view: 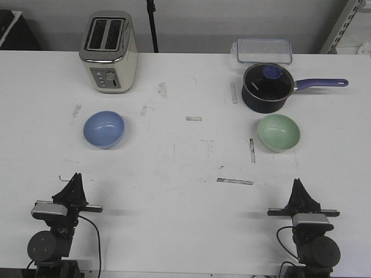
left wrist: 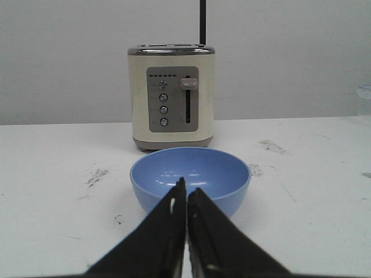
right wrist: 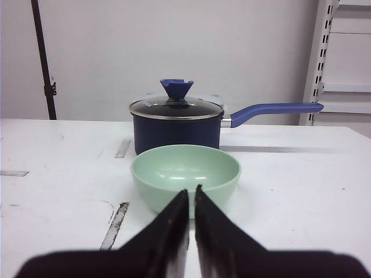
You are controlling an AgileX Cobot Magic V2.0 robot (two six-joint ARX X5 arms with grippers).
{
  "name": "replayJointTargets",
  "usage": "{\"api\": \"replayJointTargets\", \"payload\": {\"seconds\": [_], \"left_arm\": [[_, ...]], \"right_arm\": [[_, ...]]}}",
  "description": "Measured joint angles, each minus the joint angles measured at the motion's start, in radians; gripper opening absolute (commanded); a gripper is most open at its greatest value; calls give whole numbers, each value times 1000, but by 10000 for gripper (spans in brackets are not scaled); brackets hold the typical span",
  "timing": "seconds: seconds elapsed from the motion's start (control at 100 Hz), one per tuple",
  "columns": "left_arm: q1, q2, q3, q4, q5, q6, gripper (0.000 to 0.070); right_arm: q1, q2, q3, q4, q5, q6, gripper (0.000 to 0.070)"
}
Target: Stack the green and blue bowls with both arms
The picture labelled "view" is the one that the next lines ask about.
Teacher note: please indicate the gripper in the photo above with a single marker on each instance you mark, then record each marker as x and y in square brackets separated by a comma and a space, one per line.
[65, 197]
[299, 196]

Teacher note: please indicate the blue bowl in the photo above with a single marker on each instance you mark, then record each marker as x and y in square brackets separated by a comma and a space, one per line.
[104, 129]

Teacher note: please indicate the green bowl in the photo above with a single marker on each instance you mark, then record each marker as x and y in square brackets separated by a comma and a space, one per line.
[278, 133]

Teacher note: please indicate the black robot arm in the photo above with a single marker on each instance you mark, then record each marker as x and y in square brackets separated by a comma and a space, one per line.
[317, 254]
[50, 249]

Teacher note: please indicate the dark blue saucepan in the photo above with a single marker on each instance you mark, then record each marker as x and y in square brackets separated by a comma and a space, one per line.
[267, 107]

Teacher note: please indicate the glass pot lid blue knob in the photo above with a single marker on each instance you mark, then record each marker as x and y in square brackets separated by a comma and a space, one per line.
[268, 81]

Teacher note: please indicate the cream and silver toaster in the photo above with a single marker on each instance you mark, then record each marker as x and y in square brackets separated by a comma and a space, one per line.
[109, 52]

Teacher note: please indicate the clear plastic food container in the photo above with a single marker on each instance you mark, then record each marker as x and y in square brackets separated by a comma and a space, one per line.
[255, 50]

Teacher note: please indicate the white metal shelf rack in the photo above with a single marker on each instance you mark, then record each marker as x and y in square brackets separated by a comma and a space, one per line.
[351, 32]

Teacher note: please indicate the black tripod pole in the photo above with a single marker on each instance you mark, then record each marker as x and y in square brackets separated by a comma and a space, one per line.
[151, 10]

